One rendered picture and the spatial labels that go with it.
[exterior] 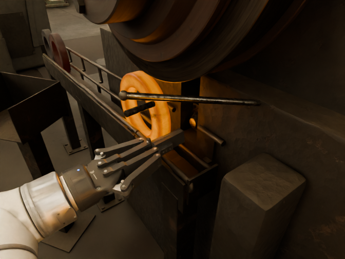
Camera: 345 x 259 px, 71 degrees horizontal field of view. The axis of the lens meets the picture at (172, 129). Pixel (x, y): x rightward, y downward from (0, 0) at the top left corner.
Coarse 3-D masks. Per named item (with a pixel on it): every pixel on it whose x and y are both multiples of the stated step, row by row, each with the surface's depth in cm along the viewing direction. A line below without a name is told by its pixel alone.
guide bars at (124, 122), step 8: (56, 64) 114; (64, 72) 103; (72, 80) 99; (96, 96) 78; (104, 104) 72; (112, 112) 67; (120, 120) 64; (128, 128) 60; (136, 128) 59; (144, 136) 56; (168, 160) 49; (176, 168) 47; (184, 176) 45; (192, 184) 44; (192, 192) 45
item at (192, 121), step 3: (195, 114) 56; (192, 117) 56; (195, 117) 55; (189, 120) 57; (192, 120) 56; (195, 120) 55; (192, 123) 56; (195, 123) 55; (192, 126) 57; (195, 126) 56
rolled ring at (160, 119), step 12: (132, 72) 54; (144, 72) 54; (120, 84) 61; (132, 84) 54; (144, 84) 50; (156, 84) 51; (156, 108) 50; (168, 108) 52; (132, 120) 63; (156, 120) 51; (168, 120) 52; (144, 132) 61; (156, 132) 53; (168, 132) 54
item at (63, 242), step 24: (0, 72) 87; (0, 96) 89; (24, 96) 90; (48, 96) 77; (0, 120) 84; (24, 120) 70; (48, 120) 79; (24, 144) 84; (48, 168) 94; (48, 240) 110; (72, 240) 110
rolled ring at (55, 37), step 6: (54, 36) 108; (60, 36) 109; (54, 42) 109; (60, 42) 108; (54, 48) 119; (60, 48) 108; (54, 54) 120; (60, 54) 108; (66, 54) 109; (60, 60) 121; (66, 60) 110; (66, 66) 112
